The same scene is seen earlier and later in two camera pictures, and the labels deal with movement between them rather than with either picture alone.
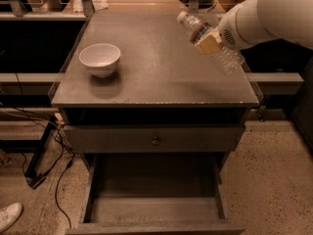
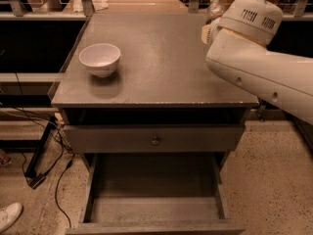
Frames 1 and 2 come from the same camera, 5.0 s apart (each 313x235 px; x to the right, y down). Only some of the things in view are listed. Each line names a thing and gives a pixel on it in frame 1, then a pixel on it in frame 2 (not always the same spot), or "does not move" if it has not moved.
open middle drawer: (156, 194) does not move
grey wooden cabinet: (158, 132) does not move
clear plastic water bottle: (229, 62) → (216, 8)
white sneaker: (9, 213) does not move
